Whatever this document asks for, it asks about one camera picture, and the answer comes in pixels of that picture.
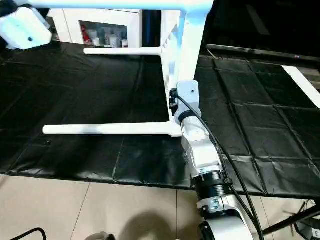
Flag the silver metal rail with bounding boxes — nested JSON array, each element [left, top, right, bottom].
[[206, 44, 320, 62]]

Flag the black box gold label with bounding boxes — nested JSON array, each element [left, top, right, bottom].
[[141, 9, 163, 48]]

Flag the dark rounded foot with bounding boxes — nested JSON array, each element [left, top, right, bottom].
[[86, 232, 116, 240]]

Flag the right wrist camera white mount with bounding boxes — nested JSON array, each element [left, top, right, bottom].
[[174, 80, 202, 126]]

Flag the white flat board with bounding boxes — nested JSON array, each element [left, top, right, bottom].
[[281, 65, 320, 110]]

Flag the black stand leg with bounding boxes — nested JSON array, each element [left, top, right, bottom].
[[263, 204, 320, 236]]

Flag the black left camera cable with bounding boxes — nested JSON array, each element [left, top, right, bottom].
[[0, 226, 46, 240]]

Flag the white cabinet glass doors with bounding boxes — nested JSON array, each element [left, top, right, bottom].
[[46, 8, 142, 50]]

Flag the black mat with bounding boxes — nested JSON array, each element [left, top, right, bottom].
[[0, 41, 320, 201]]

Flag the grey floor box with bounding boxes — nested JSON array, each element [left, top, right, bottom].
[[294, 219, 320, 240]]

